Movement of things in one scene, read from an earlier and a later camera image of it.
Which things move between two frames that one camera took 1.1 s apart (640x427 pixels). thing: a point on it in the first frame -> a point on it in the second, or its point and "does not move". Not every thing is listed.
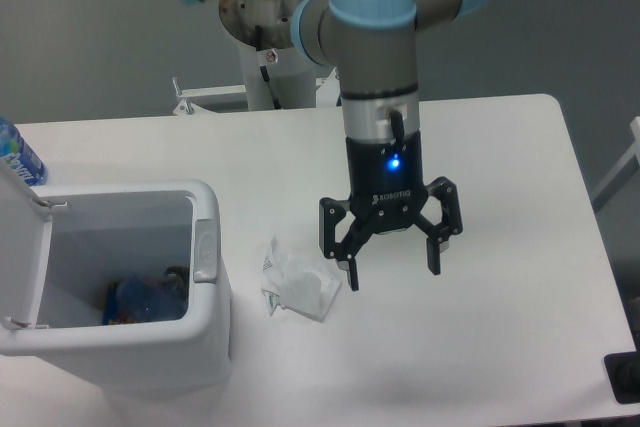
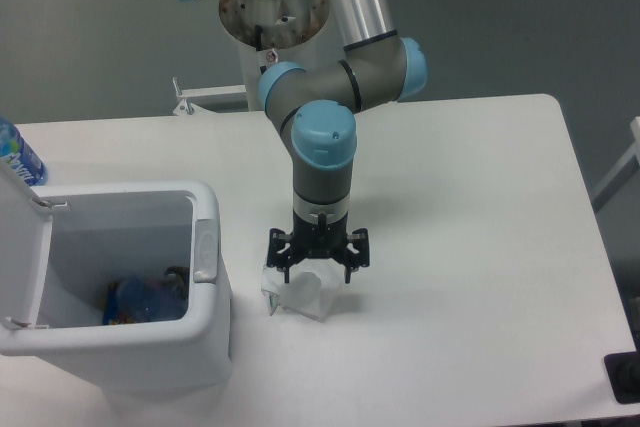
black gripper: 386,182 -> 319,241
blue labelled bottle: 19,155 does not move
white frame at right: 626,167 does not move
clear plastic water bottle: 142,300 does not move
